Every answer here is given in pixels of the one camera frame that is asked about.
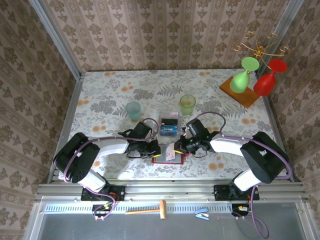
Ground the red leather card holder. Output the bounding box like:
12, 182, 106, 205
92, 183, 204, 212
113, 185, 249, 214
151, 143, 190, 166

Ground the white floral card stack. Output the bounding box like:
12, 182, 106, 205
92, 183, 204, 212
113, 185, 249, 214
164, 143, 176, 161

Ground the blue VIP card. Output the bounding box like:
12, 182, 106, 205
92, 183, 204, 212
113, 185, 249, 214
159, 124, 178, 136

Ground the clear box with blue item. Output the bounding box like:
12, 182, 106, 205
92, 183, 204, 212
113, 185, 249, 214
158, 111, 180, 138

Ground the teal frosted cup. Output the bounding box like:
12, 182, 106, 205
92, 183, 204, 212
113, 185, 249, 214
125, 101, 142, 122

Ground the green frosted cup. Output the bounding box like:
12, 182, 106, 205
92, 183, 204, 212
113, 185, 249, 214
179, 94, 197, 116

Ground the wooden mallet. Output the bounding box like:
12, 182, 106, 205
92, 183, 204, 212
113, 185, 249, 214
124, 199, 168, 220

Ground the orange wooden rack base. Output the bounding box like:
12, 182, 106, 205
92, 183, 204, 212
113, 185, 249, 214
219, 76, 261, 109

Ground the blue stapler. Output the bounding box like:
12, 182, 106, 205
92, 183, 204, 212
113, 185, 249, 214
194, 207, 210, 221

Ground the green plastic wine glass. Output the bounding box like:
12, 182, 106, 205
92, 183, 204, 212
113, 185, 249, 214
229, 56, 260, 94

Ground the grey metal panel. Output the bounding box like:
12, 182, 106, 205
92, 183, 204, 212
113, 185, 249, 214
23, 199, 320, 240

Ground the red plastic wine glass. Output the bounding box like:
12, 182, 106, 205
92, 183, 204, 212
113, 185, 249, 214
253, 58, 288, 97

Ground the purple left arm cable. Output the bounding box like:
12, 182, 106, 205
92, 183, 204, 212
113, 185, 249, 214
63, 117, 161, 221

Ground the aluminium frame profile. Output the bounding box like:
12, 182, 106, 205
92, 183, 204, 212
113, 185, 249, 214
261, 94, 311, 200
46, 73, 85, 185
256, 0, 305, 77
34, 177, 311, 202
27, 0, 83, 80

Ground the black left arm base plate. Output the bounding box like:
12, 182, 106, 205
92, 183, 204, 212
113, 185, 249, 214
81, 185, 126, 202

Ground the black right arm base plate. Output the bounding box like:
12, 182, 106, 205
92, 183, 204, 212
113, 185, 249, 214
213, 184, 260, 202

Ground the black wired controller box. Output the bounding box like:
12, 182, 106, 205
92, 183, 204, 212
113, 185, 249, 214
91, 203, 116, 218
231, 203, 251, 218

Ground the perforated metal cable duct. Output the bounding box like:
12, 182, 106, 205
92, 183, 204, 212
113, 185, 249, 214
43, 201, 251, 215

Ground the gold wire glass rack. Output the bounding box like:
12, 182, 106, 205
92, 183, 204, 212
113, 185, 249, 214
231, 31, 291, 76

